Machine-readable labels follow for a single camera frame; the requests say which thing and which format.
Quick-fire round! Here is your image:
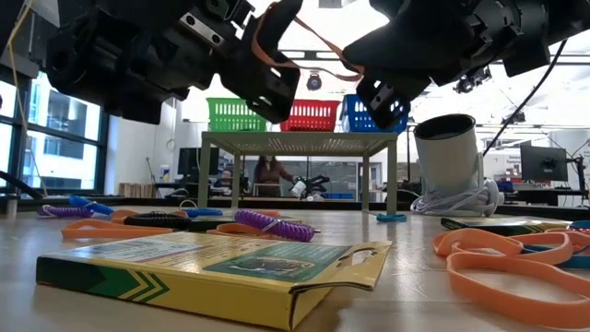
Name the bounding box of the purple coil wrist keychain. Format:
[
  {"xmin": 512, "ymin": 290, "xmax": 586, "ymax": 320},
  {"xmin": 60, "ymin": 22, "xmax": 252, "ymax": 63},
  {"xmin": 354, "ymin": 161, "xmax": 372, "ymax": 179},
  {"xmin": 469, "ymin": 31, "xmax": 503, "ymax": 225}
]
[
  {"xmin": 233, "ymin": 208, "xmax": 323, "ymax": 243},
  {"xmin": 37, "ymin": 204, "xmax": 96, "ymax": 219}
]

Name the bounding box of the blue coil wrist keychain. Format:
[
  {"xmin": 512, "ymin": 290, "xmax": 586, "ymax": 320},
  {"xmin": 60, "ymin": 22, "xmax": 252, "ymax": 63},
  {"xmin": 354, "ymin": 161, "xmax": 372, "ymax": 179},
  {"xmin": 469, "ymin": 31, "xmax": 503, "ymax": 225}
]
[
  {"xmin": 178, "ymin": 199, "xmax": 224, "ymax": 219},
  {"xmin": 67, "ymin": 195, "xmax": 115, "ymax": 217}
]

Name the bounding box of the red plastic basket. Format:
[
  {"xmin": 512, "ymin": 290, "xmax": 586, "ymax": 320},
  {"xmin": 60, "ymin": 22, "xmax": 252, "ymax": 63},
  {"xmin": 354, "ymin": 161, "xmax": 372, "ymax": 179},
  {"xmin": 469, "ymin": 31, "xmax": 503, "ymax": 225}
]
[{"xmin": 279, "ymin": 99, "xmax": 341, "ymax": 133}]

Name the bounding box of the pale green perforated metal shelf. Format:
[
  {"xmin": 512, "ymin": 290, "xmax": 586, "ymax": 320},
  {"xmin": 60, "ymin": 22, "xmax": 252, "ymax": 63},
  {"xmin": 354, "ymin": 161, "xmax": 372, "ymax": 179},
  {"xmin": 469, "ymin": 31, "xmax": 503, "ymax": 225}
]
[{"xmin": 197, "ymin": 131, "xmax": 400, "ymax": 217}]

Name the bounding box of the black coil wrist keychain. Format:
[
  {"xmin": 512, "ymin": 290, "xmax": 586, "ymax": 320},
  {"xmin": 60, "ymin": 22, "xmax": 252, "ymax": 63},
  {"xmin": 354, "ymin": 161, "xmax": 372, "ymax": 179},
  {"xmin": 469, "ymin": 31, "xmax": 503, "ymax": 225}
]
[{"xmin": 123, "ymin": 210, "xmax": 194, "ymax": 231}]

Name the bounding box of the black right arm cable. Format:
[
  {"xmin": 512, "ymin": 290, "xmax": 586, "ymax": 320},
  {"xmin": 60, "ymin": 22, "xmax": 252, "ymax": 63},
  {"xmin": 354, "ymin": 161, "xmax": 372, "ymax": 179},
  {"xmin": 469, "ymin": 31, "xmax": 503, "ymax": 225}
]
[{"xmin": 481, "ymin": 39, "xmax": 569, "ymax": 154}]

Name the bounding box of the large window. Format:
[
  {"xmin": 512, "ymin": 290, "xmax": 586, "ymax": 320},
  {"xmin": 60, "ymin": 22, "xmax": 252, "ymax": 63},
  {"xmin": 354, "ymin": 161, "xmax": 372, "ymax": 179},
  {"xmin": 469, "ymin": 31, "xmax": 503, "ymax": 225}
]
[{"xmin": 0, "ymin": 68, "xmax": 112, "ymax": 197}]

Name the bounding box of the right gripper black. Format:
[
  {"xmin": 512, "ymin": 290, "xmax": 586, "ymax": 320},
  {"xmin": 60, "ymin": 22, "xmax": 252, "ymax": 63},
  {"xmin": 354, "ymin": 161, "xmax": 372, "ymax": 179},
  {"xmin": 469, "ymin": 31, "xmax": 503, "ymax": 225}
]
[{"xmin": 343, "ymin": 0, "xmax": 549, "ymax": 130}]

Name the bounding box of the ceiling light strip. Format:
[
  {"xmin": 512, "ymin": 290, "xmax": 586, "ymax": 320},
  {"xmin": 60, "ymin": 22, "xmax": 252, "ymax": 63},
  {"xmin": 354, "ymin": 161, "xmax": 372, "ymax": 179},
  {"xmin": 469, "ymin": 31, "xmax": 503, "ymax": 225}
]
[{"xmin": 278, "ymin": 45, "xmax": 590, "ymax": 66}]

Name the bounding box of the green plastic basket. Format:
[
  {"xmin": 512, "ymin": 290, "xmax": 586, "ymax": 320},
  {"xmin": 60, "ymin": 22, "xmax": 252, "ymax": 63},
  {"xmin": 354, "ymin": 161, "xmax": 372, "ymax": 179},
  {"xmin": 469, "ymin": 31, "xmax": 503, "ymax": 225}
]
[{"xmin": 206, "ymin": 97, "xmax": 268, "ymax": 133}]

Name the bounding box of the person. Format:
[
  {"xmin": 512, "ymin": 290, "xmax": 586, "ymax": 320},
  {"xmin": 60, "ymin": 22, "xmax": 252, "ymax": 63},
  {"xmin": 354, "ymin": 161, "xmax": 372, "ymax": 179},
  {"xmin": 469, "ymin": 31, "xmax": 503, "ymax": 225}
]
[
  {"xmin": 214, "ymin": 168, "xmax": 234, "ymax": 195},
  {"xmin": 253, "ymin": 155, "xmax": 296, "ymax": 197}
]

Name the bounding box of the white cylinder with black top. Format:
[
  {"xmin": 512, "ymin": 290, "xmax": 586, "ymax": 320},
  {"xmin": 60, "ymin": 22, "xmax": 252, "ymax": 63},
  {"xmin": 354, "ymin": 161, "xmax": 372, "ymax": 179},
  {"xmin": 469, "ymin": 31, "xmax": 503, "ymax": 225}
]
[{"xmin": 413, "ymin": 113, "xmax": 485, "ymax": 199}]

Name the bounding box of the wooden crate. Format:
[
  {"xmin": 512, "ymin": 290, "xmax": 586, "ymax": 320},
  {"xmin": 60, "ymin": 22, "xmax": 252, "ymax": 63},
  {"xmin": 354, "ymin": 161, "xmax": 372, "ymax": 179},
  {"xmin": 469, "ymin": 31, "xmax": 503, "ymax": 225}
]
[{"xmin": 118, "ymin": 182, "xmax": 154, "ymax": 199}]

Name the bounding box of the blue plastic basket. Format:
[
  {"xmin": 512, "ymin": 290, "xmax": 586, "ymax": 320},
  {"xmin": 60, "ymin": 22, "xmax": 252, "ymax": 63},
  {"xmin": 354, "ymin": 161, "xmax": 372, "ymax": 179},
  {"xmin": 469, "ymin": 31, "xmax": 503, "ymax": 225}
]
[{"xmin": 339, "ymin": 94, "xmax": 410, "ymax": 135}]

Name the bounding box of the yellow hanging cord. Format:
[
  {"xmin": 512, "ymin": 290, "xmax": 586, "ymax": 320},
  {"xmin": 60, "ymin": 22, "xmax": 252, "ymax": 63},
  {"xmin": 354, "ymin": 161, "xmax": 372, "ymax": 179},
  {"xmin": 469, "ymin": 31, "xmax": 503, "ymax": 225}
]
[{"xmin": 0, "ymin": 0, "xmax": 50, "ymax": 197}]

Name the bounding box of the background office desk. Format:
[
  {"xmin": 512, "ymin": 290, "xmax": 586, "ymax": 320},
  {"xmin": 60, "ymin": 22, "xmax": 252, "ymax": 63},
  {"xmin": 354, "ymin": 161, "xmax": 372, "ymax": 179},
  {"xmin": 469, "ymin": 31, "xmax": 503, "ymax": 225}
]
[{"xmin": 501, "ymin": 187, "xmax": 590, "ymax": 208}]

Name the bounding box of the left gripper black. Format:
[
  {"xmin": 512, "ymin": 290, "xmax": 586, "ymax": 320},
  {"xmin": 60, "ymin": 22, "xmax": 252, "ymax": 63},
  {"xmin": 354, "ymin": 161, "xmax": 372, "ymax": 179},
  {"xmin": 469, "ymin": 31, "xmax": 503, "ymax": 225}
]
[{"xmin": 137, "ymin": 0, "xmax": 304, "ymax": 125}]

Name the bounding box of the black computer monitor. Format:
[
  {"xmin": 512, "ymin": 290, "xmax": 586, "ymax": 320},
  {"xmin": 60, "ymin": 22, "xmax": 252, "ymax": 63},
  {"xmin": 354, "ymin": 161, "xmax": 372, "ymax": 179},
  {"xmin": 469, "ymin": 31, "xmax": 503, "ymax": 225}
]
[
  {"xmin": 177, "ymin": 147, "xmax": 221, "ymax": 177},
  {"xmin": 520, "ymin": 144, "xmax": 570, "ymax": 183}
]

